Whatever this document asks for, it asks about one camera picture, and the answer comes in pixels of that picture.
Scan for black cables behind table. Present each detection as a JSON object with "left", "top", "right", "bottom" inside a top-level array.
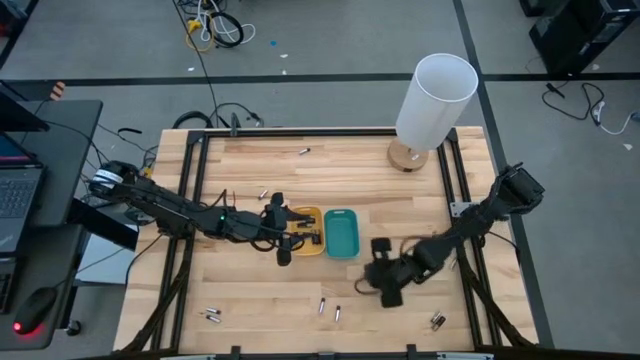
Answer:
[{"left": 172, "top": 102, "right": 265, "bottom": 132}]

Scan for long black floor cable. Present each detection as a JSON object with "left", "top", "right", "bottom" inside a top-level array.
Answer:
[{"left": 172, "top": 0, "right": 220, "bottom": 117}]

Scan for black office desk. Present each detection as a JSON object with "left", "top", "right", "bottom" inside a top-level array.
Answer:
[{"left": 0, "top": 97, "right": 140, "bottom": 352}]

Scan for black computer mouse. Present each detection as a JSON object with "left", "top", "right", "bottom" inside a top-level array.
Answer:
[{"left": 12, "top": 285, "right": 59, "bottom": 336}]

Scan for teal plastic bin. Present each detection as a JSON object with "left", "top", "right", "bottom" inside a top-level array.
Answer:
[{"left": 323, "top": 208, "right": 361, "bottom": 260}]

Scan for white floor cable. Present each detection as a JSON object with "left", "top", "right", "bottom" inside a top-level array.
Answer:
[{"left": 195, "top": 0, "right": 257, "bottom": 46}]

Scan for white cable with adapter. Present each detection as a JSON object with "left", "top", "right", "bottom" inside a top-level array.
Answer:
[{"left": 591, "top": 101, "right": 640, "bottom": 136}]

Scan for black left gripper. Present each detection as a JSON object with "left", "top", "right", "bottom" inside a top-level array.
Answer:
[{"left": 259, "top": 192, "right": 322, "bottom": 268}]

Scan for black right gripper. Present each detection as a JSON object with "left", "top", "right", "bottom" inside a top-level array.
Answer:
[{"left": 357, "top": 238, "right": 426, "bottom": 309}]

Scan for black aluminium table frame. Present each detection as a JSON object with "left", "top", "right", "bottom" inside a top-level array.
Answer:
[{"left": 119, "top": 125, "right": 540, "bottom": 360}]

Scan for black floor cable with plug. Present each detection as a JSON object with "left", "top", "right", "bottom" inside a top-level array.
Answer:
[{"left": 542, "top": 81, "right": 607, "bottom": 122}]

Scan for yellow plastic bin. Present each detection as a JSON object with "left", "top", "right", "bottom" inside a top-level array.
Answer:
[{"left": 289, "top": 205, "right": 326, "bottom": 257}]

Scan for white shade wooden table lamp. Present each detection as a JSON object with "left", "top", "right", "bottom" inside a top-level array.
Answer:
[{"left": 386, "top": 52, "right": 480, "bottom": 174}]

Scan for black laptop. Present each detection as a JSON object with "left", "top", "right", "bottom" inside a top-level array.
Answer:
[{"left": 0, "top": 132, "right": 47, "bottom": 261}]

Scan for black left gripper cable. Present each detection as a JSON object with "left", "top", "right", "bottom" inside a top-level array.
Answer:
[{"left": 248, "top": 238, "right": 307, "bottom": 254}]

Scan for yellow floor cable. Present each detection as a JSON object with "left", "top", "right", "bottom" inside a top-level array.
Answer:
[{"left": 184, "top": 17, "right": 217, "bottom": 54}]

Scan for black computer tower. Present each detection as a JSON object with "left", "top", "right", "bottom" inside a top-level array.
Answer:
[{"left": 528, "top": 0, "right": 640, "bottom": 77}]

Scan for black monitor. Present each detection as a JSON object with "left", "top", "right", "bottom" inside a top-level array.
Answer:
[{"left": 0, "top": 79, "right": 51, "bottom": 135}]

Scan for coiled black floor cable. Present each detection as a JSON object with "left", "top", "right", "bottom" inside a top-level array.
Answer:
[{"left": 206, "top": 9, "right": 246, "bottom": 50}]

